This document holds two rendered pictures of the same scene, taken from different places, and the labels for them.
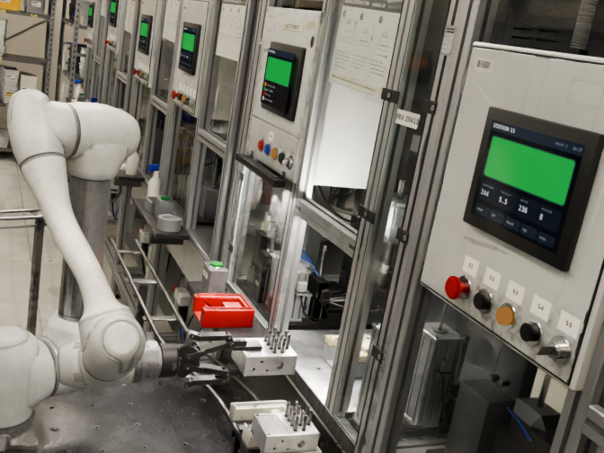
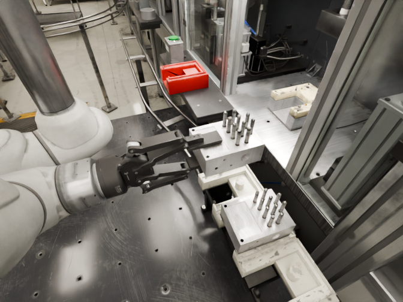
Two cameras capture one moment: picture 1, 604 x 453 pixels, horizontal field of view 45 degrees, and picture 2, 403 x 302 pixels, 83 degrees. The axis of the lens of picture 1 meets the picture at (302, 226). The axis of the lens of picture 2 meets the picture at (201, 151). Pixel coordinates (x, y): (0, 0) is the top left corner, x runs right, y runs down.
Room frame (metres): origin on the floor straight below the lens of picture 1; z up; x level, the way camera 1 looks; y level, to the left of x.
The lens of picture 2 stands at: (1.21, 0.06, 1.36)
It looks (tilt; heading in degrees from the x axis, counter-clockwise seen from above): 46 degrees down; 5
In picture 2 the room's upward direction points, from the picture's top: straight up
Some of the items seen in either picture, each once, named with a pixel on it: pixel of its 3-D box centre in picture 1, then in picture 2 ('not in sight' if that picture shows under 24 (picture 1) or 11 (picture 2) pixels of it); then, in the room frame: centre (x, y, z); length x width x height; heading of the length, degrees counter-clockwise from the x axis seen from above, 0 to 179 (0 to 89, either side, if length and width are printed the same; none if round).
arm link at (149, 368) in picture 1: (145, 360); (85, 183); (1.44, 0.28, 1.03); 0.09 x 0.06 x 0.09; 25
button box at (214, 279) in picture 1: (216, 282); (176, 53); (2.16, 0.24, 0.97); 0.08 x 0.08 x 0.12; 25
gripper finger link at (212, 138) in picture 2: (245, 345); (202, 140); (1.53, 0.08, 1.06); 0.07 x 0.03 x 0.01; 115
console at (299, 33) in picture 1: (315, 94); not in sight; (2.20, 0.03, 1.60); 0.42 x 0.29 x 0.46; 25
